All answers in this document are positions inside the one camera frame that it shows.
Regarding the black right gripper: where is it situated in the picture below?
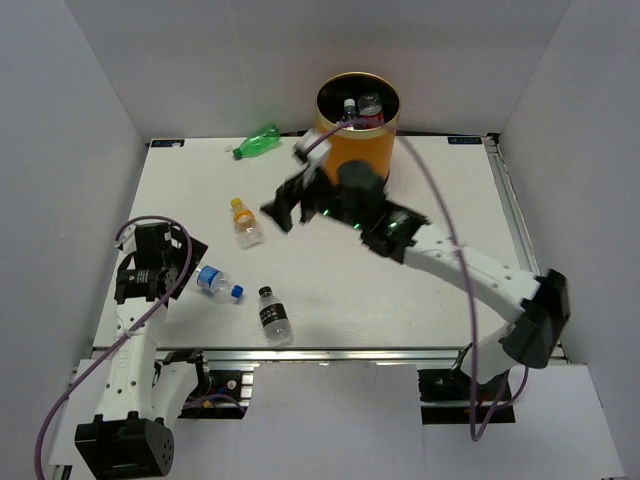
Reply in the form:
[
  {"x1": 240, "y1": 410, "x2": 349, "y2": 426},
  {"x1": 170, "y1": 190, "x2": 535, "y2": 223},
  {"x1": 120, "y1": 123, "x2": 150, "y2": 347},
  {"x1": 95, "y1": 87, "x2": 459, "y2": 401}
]
[{"x1": 259, "y1": 160, "x2": 365, "y2": 236}]

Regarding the blue cap clear bottle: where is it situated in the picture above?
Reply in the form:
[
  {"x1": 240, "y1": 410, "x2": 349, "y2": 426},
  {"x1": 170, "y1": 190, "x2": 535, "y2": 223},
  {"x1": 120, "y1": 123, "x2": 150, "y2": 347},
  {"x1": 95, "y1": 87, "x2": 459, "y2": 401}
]
[{"x1": 195, "y1": 265, "x2": 244, "y2": 303}]

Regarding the green plastic bottle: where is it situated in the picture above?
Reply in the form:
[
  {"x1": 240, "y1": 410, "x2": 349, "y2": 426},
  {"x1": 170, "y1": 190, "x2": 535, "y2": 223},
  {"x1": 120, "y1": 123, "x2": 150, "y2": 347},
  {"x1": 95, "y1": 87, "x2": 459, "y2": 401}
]
[{"x1": 232, "y1": 123, "x2": 281, "y2": 160}]

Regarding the orange cap clear bottle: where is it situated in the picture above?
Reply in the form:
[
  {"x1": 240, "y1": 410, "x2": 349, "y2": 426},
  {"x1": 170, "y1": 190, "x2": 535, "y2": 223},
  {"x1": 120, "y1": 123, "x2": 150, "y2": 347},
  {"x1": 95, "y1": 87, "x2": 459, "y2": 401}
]
[{"x1": 230, "y1": 198, "x2": 265, "y2": 249}]

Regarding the red label clear bottle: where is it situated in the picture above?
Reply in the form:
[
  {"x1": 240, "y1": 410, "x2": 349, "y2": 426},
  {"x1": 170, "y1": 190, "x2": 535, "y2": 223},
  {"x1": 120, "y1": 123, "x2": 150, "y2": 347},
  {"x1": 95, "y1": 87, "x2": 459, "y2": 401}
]
[{"x1": 358, "y1": 92, "x2": 385, "y2": 129}]

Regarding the black cap clear bottle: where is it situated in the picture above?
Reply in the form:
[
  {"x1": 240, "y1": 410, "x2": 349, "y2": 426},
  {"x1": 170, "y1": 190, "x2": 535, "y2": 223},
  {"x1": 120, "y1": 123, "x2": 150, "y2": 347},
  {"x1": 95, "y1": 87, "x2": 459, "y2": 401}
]
[{"x1": 258, "y1": 286, "x2": 293, "y2": 345}]

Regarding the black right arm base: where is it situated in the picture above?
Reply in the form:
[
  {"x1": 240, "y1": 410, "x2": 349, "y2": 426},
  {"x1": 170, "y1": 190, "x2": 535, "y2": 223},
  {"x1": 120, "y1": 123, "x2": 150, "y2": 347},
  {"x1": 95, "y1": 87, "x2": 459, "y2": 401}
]
[{"x1": 418, "y1": 369, "x2": 516, "y2": 426}]

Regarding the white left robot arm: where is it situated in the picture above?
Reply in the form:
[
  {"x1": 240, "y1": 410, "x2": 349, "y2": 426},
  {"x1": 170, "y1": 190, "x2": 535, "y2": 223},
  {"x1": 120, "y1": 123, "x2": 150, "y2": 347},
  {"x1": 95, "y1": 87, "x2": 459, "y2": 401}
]
[{"x1": 74, "y1": 215, "x2": 219, "y2": 479}]

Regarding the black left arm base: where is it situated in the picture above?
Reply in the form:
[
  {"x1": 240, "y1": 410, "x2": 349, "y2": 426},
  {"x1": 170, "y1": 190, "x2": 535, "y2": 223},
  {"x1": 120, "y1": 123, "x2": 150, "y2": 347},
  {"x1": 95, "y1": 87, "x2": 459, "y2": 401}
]
[{"x1": 152, "y1": 350, "x2": 253, "y2": 420}]

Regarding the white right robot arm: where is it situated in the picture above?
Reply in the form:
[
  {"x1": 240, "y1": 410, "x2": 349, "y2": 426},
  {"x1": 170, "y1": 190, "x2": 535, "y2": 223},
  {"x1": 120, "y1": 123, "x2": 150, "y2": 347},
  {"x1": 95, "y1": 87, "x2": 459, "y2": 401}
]
[{"x1": 301, "y1": 160, "x2": 570, "y2": 399}]

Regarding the orange cylindrical bin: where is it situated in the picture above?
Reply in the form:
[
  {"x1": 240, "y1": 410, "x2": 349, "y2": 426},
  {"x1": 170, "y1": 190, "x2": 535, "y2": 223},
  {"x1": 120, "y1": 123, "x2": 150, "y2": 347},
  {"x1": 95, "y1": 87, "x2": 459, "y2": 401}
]
[{"x1": 315, "y1": 72, "x2": 401, "y2": 181}]

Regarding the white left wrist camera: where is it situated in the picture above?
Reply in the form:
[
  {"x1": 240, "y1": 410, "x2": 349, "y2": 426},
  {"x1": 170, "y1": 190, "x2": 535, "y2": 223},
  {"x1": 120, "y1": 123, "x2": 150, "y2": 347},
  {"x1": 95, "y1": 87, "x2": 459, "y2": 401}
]
[{"x1": 114, "y1": 223, "x2": 137, "y2": 255}]

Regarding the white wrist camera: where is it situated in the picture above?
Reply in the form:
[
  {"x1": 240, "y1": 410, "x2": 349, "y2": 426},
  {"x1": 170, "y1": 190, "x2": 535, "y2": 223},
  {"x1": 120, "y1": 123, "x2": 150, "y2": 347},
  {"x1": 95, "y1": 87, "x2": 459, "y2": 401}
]
[
  {"x1": 293, "y1": 129, "x2": 331, "y2": 166},
  {"x1": 114, "y1": 223, "x2": 137, "y2": 255}
]

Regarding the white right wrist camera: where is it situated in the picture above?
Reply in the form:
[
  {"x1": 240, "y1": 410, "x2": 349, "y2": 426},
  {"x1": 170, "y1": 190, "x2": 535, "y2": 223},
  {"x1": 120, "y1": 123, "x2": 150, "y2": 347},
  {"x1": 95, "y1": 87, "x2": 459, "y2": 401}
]
[{"x1": 293, "y1": 129, "x2": 331, "y2": 166}]

